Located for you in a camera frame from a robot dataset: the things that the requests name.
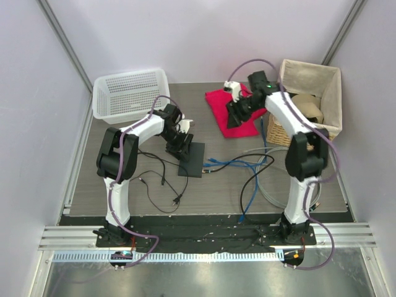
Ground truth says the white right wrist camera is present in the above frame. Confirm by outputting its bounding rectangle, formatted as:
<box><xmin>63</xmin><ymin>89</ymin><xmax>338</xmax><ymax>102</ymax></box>
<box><xmin>223</xmin><ymin>81</ymin><xmax>242</xmax><ymax>103</ymax></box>

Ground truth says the thin black power cord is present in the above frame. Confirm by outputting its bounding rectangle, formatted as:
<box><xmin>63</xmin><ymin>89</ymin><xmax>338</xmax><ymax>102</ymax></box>
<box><xmin>128</xmin><ymin>170</ymin><xmax>180</xmax><ymax>214</ymax></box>

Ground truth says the black network switch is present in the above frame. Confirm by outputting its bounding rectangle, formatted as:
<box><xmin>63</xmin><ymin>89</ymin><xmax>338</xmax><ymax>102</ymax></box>
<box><xmin>178</xmin><ymin>142</ymin><xmax>205</xmax><ymax>178</ymax></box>

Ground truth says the red folded cloth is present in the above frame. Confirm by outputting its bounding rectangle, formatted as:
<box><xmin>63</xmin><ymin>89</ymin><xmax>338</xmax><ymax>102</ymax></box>
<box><xmin>204</xmin><ymin>83</ymin><xmax>267</xmax><ymax>139</ymax></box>

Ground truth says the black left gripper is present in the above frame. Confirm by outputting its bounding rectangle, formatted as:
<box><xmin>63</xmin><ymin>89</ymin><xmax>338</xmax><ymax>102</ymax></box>
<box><xmin>160</xmin><ymin>129</ymin><xmax>194</xmax><ymax>163</ymax></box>

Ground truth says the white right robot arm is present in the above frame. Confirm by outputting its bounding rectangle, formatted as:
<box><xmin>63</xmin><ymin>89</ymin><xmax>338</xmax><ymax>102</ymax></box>
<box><xmin>223</xmin><ymin>71</ymin><xmax>329</xmax><ymax>244</ymax></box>

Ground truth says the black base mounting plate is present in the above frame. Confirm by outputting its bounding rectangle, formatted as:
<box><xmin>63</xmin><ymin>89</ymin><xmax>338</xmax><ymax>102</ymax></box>
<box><xmin>60</xmin><ymin>213</ymin><xmax>318</xmax><ymax>255</ymax></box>

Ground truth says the black ethernet cable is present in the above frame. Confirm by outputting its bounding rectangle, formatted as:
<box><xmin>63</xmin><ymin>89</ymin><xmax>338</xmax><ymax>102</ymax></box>
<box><xmin>137</xmin><ymin>147</ymin><xmax>189</xmax><ymax>206</ymax></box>
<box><xmin>202</xmin><ymin>154</ymin><xmax>275</xmax><ymax>222</ymax></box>

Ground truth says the white perforated plastic basket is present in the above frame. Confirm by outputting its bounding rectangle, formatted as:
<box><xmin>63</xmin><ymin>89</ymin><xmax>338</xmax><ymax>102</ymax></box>
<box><xmin>92</xmin><ymin>68</ymin><xmax>170</xmax><ymax>124</ymax></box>

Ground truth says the aluminium front rail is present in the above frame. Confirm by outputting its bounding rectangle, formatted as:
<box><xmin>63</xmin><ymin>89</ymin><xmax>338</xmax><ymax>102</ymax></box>
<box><xmin>39</xmin><ymin>223</ymin><xmax>377</xmax><ymax>263</ymax></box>

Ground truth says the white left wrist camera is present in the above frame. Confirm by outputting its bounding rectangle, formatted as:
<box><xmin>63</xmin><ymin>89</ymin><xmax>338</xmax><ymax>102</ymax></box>
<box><xmin>177</xmin><ymin>119</ymin><xmax>194</xmax><ymax>134</ymax></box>

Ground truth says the beige cloth in basket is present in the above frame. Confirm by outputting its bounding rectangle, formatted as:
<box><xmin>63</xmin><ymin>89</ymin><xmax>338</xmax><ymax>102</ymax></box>
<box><xmin>291</xmin><ymin>94</ymin><xmax>324</xmax><ymax>124</ymax></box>

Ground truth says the wicker basket with liner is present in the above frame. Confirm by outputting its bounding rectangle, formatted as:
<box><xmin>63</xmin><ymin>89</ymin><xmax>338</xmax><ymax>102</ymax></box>
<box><xmin>280</xmin><ymin>59</ymin><xmax>342</xmax><ymax>140</ymax></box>

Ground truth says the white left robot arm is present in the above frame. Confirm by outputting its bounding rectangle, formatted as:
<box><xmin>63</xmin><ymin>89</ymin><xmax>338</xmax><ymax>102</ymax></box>
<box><xmin>94</xmin><ymin>104</ymin><xmax>193</xmax><ymax>247</ymax></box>

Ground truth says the grey ethernet cable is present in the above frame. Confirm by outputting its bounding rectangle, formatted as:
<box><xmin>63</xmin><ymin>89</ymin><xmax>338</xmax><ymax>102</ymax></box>
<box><xmin>244</xmin><ymin>146</ymin><xmax>322</xmax><ymax>211</ymax></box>

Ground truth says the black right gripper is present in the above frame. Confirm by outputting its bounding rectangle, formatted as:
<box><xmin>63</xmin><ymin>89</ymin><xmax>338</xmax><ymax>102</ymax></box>
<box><xmin>226</xmin><ymin>95</ymin><xmax>263</xmax><ymax>129</ymax></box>

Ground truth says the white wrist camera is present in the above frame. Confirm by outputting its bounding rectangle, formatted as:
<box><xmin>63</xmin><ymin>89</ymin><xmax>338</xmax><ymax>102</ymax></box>
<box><xmin>177</xmin><ymin>119</ymin><xmax>194</xmax><ymax>134</ymax></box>
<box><xmin>223</xmin><ymin>81</ymin><xmax>242</xmax><ymax>103</ymax></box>

